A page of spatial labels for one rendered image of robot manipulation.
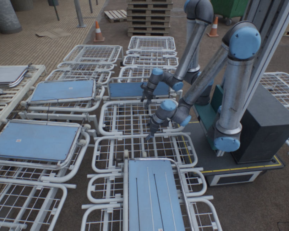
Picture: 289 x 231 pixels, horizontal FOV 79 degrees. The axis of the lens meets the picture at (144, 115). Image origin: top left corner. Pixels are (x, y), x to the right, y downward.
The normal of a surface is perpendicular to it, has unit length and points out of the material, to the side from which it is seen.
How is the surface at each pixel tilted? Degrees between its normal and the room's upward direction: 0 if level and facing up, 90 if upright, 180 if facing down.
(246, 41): 82
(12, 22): 90
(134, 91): 90
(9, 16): 90
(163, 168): 5
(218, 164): 0
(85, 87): 5
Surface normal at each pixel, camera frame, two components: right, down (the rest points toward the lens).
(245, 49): -0.33, 0.53
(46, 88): 0.01, -0.68
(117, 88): 0.07, 0.67
